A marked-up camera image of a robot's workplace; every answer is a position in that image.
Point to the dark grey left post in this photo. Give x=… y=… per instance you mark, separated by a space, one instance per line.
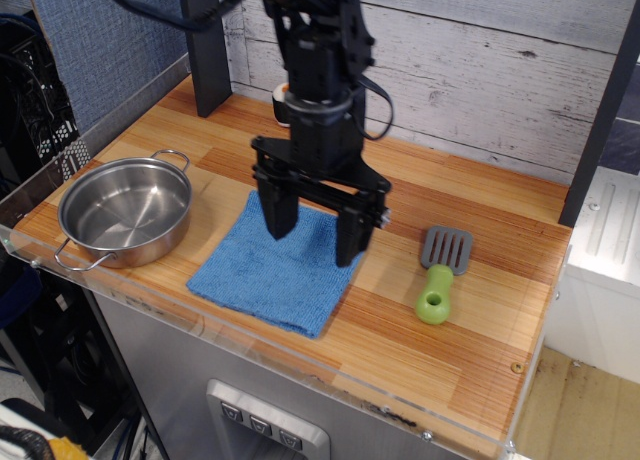
x=208 y=60

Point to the blue cloth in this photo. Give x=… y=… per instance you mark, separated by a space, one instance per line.
x=293 y=283

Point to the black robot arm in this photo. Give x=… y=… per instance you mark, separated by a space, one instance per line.
x=326 y=49

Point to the dark grey post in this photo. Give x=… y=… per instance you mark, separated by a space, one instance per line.
x=208 y=60
x=611 y=101

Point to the yellow black object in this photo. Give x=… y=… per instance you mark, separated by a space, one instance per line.
x=64 y=449

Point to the dark grey right post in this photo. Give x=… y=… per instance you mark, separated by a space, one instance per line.
x=611 y=101

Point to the grey spatula green handle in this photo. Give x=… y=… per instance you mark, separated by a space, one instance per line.
x=445 y=254

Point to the white appliance top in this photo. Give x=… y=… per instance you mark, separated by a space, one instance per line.
x=605 y=239

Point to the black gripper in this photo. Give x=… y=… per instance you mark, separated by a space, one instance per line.
x=322 y=161

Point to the stainless steel pot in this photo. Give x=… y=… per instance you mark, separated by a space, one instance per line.
x=128 y=212

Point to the plush sushi roll toy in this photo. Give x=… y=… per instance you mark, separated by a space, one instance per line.
x=280 y=111

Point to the clear acrylic table guard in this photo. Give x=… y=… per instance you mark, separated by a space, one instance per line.
x=379 y=381

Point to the silver dispenser button panel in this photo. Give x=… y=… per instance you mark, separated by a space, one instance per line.
x=250 y=428

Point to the black perforated crate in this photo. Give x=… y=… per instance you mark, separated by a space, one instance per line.
x=37 y=122

